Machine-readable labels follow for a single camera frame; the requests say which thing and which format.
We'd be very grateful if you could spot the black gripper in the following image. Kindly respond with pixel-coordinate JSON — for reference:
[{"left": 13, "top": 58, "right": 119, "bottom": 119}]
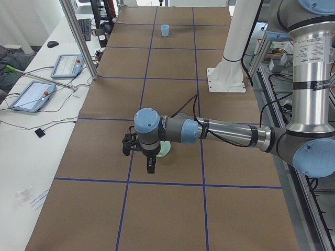
[{"left": 140, "top": 142, "right": 160, "bottom": 174}]

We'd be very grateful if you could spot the mint green bowl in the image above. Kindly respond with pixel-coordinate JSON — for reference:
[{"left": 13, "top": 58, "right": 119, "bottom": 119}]
[{"left": 156, "top": 141, "right": 171, "bottom": 157}]

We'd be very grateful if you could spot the light blue plastic cup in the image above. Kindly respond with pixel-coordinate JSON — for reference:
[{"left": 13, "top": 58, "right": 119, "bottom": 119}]
[{"left": 160, "top": 24, "right": 170, "bottom": 37}]

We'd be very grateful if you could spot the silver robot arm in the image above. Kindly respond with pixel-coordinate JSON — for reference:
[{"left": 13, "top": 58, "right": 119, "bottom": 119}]
[{"left": 122, "top": 1, "right": 334, "bottom": 178}]

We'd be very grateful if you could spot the brown paper table cover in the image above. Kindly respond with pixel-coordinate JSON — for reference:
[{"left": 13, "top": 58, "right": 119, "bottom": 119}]
[{"left": 26, "top": 7, "right": 299, "bottom": 250}]

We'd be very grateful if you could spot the small black square device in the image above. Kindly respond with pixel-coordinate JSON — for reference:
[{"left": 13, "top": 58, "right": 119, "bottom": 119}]
[{"left": 34, "top": 128, "right": 45, "bottom": 138}]

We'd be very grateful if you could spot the far teach pendant tablet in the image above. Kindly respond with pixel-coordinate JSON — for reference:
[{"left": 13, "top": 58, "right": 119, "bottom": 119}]
[{"left": 50, "top": 54, "right": 84, "bottom": 79}]

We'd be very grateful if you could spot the teach pendant tablet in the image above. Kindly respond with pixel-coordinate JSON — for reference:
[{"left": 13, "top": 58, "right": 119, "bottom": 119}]
[
  {"left": 9, "top": 81, "right": 56, "bottom": 113},
  {"left": 50, "top": 54, "right": 84, "bottom": 79}
]

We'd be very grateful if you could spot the clear plastic bag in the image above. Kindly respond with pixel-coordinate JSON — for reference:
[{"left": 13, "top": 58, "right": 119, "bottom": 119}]
[{"left": 13, "top": 185, "right": 36, "bottom": 210}]

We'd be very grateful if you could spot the near teach pendant tablet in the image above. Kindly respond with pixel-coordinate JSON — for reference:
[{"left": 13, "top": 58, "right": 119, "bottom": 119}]
[{"left": 9, "top": 81, "right": 56, "bottom": 113}]

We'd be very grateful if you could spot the black keyboard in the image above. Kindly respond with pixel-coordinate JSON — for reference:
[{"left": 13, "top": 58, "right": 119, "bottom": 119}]
[{"left": 77, "top": 18, "right": 91, "bottom": 41}]

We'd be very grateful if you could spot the black computer mouse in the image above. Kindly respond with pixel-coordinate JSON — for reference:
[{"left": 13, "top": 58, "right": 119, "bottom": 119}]
[{"left": 47, "top": 41, "right": 59, "bottom": 48}]

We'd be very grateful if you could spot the seated person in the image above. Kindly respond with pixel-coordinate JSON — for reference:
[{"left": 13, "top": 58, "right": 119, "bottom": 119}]
[{"left": 1, "top": 45, "right": 27, "bottom": 94}]

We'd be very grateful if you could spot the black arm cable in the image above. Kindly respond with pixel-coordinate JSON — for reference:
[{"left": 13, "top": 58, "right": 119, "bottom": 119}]
[{"left": 170, "top": 94, "right": 252, "bottom": 147}]

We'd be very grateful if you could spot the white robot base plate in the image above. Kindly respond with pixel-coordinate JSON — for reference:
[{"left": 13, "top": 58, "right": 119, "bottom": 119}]
[{"left": 206, "top": 67, "right": 246, "bottom": 93}]

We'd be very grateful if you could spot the green handled grabber stick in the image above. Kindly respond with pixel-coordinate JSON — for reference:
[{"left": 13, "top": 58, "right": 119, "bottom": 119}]
[{"left": 6, "top": 65, "right": 77, "bottom": 92}]

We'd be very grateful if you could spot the aluminium side frame rack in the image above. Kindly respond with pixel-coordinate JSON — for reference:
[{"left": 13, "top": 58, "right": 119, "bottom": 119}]
[{"left": 258, "top": 10, "right": 335, "bottom": 251}]

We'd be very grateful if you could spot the aluminium frame post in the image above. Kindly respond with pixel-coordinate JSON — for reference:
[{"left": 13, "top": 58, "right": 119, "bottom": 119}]
[{"left": 59, "top": 0, "right": 97, "bottom": 80}]

